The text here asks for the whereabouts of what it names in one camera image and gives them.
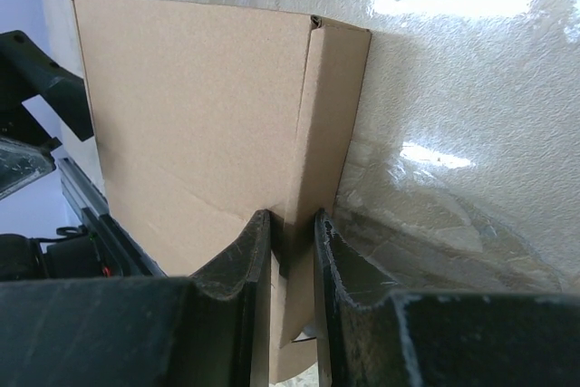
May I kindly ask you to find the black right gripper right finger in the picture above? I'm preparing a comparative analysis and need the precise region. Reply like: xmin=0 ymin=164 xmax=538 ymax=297
xmin=314 ymin=210 xmax=579 ymax=386

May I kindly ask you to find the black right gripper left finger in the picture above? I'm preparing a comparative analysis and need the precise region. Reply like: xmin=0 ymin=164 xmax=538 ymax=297
xmin=1 ymin=210 xmax=271 ymax=386

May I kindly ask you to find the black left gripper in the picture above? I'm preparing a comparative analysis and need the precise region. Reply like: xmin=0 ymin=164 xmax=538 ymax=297
xmin=0 ymin=30 xmax=94 ymax=199

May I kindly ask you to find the brown cardboard paper box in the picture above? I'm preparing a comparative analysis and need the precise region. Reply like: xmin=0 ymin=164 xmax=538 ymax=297
xmin=72 ymin=0 xmax=372 ymax=383

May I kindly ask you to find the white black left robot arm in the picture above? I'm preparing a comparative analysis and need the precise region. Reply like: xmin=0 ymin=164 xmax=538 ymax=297
xmin=1 ymin=30 xmax=111 ymax=282

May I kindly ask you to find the aluminium rail frame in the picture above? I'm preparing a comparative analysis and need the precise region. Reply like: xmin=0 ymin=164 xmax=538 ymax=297
xmin=58 ymin=158 xmax=166 ymax=276

